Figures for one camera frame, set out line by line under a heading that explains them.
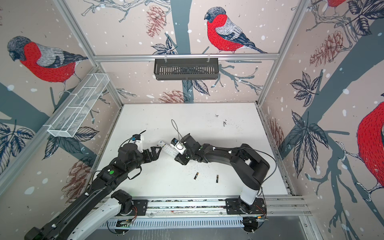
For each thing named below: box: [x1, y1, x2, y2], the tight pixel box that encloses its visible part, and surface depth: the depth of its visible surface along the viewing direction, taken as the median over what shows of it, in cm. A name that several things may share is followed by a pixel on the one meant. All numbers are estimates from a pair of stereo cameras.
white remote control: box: [156, 140, 181, 158], surface depth 89 cm
